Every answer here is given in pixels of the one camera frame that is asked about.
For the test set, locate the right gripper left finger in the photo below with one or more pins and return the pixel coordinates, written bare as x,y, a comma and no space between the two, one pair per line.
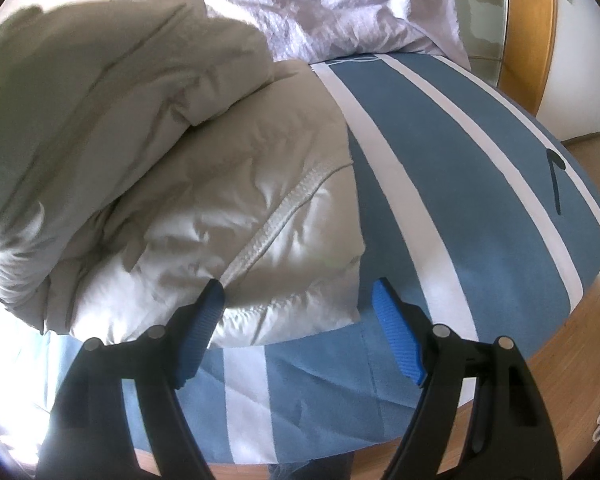
89,436

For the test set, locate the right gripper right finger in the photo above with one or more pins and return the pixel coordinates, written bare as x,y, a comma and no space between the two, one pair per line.
509,434

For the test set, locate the beige puffer jacket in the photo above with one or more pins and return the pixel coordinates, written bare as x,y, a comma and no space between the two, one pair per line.
148,147

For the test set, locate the person legs in jeans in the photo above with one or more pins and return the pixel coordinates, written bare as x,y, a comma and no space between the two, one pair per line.
337,467

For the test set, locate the blue striped bed sheet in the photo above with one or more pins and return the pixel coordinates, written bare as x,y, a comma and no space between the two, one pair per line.
467,206

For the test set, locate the wooden framed glass door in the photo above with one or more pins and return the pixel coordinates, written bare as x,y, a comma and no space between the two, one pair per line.
510,44

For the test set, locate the right lavender pillow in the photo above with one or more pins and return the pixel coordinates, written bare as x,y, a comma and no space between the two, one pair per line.
321,30

